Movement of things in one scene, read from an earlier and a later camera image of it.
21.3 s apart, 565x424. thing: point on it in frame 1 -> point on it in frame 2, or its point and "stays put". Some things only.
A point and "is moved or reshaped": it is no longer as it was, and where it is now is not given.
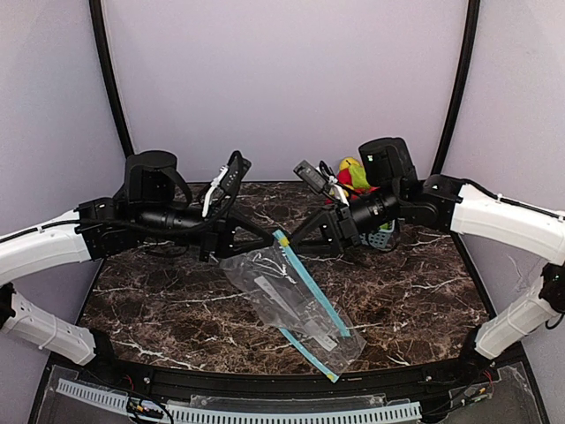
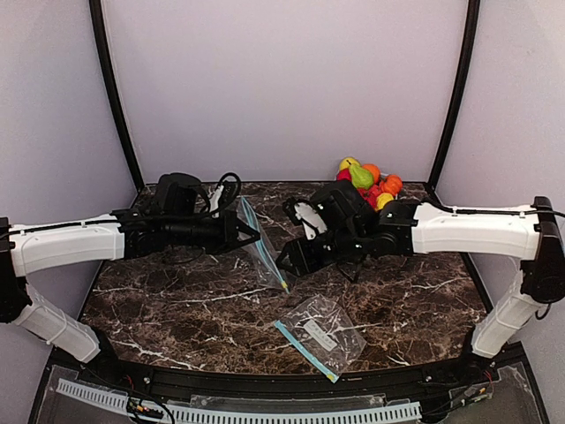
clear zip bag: (276, 278) is moved or reshaped
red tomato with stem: (361, 191) stays put
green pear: (358, 177) stays put
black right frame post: (471, 34) stays put
